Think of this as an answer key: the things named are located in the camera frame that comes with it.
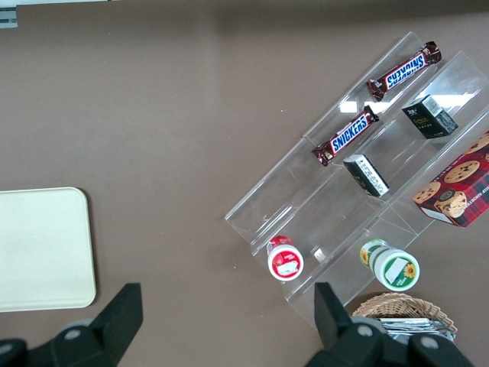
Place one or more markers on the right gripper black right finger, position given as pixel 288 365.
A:
pixel 336 329

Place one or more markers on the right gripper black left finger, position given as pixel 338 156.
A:
pixel 114 321

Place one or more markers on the light wicker basket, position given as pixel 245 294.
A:
pixel 393 304

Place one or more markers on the aluminium foil tray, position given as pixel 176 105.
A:
pixel 412 325

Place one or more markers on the cream rectangular serving tray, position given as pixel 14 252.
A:
pixel 42 248

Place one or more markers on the red lid white bottle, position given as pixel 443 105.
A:
pixel 284 264

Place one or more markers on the green lid sunflower bottle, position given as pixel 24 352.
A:
pixel 397 269

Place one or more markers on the clear acrylic stepped display stand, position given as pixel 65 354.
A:
pixel 290 191

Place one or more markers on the small black carton box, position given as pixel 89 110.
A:
pixel 429 116
pixel 366 175

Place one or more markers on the red chocolate chip cookie box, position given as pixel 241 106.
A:
pixel 466 191

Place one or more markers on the Snickers chocolate bar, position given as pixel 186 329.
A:
pixel 345 135
pixel 405 70

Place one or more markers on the white grey box device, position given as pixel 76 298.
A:
pixel 7 17

